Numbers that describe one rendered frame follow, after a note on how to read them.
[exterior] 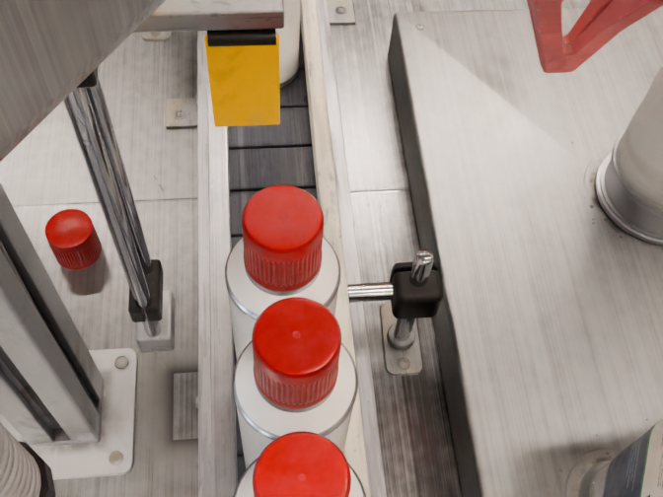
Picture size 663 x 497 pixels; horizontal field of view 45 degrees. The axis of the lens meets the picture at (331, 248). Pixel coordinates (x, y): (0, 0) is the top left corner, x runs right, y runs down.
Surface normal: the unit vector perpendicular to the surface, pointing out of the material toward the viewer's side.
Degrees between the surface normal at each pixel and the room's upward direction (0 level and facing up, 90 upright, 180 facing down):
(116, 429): 0
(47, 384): 90
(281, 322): 2
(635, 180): 90
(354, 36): 0
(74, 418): 90
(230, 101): 90
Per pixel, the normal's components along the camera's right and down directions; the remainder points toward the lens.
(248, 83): 0.09, 0.86
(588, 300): 0.05, -0.51
